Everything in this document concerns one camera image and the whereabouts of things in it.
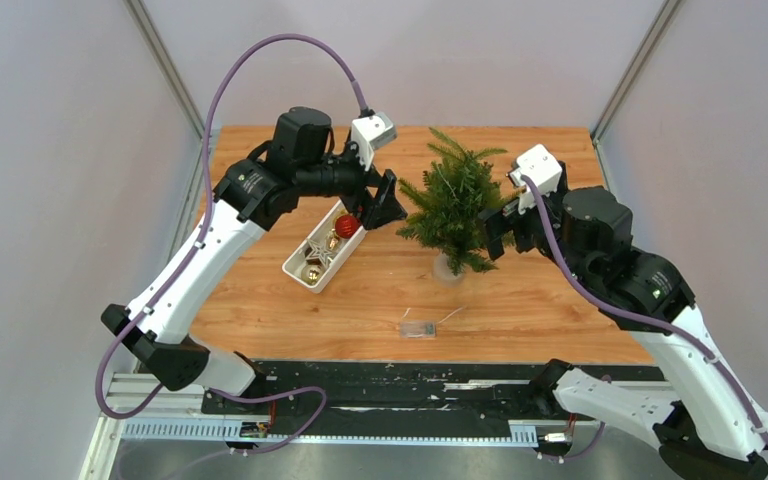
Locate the red glitter ball ornament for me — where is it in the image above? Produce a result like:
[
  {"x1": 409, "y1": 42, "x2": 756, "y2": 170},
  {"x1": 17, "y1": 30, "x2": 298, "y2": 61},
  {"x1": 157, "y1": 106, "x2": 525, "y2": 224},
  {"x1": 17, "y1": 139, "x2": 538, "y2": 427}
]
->
[{"x1": 333, "y1": 213, "x2": 362, "y2": 240}]

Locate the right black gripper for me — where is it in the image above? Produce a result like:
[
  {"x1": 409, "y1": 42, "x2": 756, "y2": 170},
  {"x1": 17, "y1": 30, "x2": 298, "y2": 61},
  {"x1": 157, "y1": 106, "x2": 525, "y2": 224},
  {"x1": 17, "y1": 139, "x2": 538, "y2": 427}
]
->
[{"x1": 475, "y1": 180, "x2": 592, "y2": 286}]

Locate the aluminium frame post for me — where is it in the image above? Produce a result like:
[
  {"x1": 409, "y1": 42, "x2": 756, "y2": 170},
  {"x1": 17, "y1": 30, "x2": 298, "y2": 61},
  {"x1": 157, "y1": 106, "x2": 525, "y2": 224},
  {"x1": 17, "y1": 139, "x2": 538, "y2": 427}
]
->
[
  {"x1": 590, "y1": 0, "x2": 684, "y2": 146},
  {"x1": 123, "y1": 0, "x2": 206, "y2": 139}
]

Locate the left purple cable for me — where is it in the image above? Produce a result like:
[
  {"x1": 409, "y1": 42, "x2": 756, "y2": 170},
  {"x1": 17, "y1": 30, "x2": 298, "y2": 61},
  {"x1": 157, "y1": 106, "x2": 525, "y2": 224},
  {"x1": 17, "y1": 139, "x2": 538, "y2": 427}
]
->
[{"x1": 95, "y1": 33, "x2": 375, "y2": 458}]

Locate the small green christmas tree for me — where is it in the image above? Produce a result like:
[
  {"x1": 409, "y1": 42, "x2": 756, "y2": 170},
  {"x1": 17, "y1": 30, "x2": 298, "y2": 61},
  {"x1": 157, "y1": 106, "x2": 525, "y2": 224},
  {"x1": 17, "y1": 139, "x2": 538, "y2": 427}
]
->
[{"x1": 396, "y1": 127, "x2": 518, "y2": 276}]

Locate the clear battery box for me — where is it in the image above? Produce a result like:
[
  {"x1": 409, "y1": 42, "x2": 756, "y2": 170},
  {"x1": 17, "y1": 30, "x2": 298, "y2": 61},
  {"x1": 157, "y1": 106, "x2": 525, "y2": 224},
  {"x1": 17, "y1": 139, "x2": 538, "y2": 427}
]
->
[{"x1": 399, "y1": 321, "x2": 436, "y2": 339}]

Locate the right aluminium frame post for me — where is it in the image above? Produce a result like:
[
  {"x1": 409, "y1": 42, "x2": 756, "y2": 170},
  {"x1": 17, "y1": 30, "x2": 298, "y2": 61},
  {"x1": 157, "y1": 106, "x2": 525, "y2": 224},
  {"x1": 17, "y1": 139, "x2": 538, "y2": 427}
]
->
[{"x1": 590, "y1": 0, "x2": 684, "y2": 146}]

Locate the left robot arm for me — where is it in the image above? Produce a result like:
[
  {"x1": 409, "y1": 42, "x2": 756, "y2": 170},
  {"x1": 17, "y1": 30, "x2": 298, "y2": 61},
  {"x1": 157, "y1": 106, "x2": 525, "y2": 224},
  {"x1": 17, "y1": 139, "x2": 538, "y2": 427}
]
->
[{"x1": 101, "y1": 106, "x2": 407, "y2": 414}]

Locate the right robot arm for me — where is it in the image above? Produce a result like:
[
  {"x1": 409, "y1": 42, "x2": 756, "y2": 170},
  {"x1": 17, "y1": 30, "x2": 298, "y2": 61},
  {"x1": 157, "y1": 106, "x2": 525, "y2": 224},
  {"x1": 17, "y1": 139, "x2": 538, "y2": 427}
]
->
[{"x1": 477, "y1": 186, "x2": 768, "y2": 479}]

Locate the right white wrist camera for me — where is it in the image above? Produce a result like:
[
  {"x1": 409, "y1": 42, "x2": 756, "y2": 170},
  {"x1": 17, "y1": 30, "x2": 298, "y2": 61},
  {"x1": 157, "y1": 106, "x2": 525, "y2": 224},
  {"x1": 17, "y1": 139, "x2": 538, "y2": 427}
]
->
[{"x1": 507, "y1": 144, "x2": 563, "y2": 214}]

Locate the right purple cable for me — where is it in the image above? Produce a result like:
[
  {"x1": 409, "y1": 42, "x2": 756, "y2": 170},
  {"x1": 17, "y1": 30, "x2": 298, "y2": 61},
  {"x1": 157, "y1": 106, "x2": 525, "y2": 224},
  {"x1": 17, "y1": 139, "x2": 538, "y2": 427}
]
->
[{"x1": 520, "y1": 174, "x2": 768, "y2": 480}]

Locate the white ornament tray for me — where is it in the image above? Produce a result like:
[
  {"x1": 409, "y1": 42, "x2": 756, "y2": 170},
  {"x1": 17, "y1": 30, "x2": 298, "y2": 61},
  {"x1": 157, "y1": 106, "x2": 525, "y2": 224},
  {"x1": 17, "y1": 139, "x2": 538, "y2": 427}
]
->
[{"x1": 282, "y1": 201, "x2": 367, "y2": 294}]

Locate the purple cable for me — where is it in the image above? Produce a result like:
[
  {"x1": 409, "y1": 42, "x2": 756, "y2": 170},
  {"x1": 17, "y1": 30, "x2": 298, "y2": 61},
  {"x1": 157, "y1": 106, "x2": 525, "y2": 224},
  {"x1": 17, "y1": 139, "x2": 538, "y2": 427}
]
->
[
  {"x1": 95, "y1": 33, "x2": 375, "y2": 458},
  {"x1": 520, "y1": 174, "x2": 768, "y2": 480}
]

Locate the white slotted cable duct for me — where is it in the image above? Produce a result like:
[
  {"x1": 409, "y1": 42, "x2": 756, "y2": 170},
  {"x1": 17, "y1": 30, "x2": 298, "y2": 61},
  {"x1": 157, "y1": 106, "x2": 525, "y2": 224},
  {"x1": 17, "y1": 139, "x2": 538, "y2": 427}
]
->
[{"x1": 121, "y1": 418, "x2": 539, "y2": 448}]

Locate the silver star ornament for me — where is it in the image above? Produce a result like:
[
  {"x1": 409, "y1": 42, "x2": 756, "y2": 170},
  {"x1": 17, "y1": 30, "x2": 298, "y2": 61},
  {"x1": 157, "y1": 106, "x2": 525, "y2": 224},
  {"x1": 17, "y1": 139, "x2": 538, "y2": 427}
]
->
[{"x1": 303, "y1": 239, "x2": 339, "y2": 270}]

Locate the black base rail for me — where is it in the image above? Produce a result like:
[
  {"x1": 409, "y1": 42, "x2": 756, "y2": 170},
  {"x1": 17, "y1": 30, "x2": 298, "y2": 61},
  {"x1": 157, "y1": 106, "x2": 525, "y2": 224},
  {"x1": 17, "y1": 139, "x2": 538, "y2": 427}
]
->
[{"x1": 199, "y1": 359, "x2": 597, "y2": 439}]

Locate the gold ball ornament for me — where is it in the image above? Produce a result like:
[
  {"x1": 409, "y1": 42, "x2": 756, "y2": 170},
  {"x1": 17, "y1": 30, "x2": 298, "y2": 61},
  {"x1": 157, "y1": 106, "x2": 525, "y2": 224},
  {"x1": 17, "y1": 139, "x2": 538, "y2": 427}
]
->
[{"x1": 299, "y1": 264, "x2": 323, "y2": 286}]

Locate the left aluminium frame post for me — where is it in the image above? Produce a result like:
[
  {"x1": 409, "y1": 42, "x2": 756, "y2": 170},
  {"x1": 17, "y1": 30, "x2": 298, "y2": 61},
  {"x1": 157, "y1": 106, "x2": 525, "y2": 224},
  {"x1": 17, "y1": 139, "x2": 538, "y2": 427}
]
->
[{"x1": 123, "y1": 0, "x2": 206, "y2": 139}]

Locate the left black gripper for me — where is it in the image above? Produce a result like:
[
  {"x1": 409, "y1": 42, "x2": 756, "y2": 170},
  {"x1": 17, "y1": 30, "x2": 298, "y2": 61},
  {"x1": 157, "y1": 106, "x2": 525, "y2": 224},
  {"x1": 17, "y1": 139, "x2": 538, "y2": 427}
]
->
[{"x1": 296, "y1": 137, "x2": 408, "y2": 229}]

